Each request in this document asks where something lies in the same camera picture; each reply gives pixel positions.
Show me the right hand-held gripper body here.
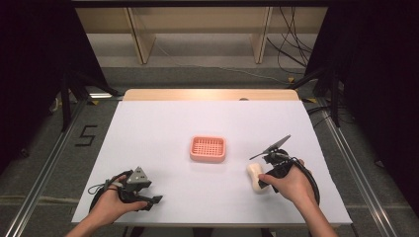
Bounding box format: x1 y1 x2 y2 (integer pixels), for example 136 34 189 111
248 133 294 182

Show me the thin white floor cable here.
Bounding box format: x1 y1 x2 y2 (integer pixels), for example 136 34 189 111
154 39 293 86

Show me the black curtain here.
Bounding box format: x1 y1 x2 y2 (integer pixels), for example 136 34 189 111
304 0 419 208
0 0 110 176

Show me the person's left hand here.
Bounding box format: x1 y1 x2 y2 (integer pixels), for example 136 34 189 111
86 174 149 229

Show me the pink soap dish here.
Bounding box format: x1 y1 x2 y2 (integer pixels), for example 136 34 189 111
189 135 227 164

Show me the aluminium floor rail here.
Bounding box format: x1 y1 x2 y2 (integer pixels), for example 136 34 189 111
318 98 401 237
3 98 90 237

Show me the cream soap bar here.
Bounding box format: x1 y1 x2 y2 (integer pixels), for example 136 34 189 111
246 162 269 195

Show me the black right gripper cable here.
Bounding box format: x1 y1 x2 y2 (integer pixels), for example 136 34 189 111
280 151 321 206

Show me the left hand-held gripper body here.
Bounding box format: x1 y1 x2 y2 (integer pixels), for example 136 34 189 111
117 166 153 203

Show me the white table cover sheet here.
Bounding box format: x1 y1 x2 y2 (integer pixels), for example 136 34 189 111
71 100 354 227

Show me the person's right hand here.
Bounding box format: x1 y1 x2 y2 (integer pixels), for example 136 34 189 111
258 159 318 207

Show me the black metal stand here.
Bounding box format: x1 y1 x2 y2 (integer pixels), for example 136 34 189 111
290 65 342 128
59 70 121 132

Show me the light wooden shelf unit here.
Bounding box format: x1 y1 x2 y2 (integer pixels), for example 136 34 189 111
74 6 329 66

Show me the bundle of black floor cables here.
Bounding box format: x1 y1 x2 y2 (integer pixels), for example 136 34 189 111
266 6 314 76

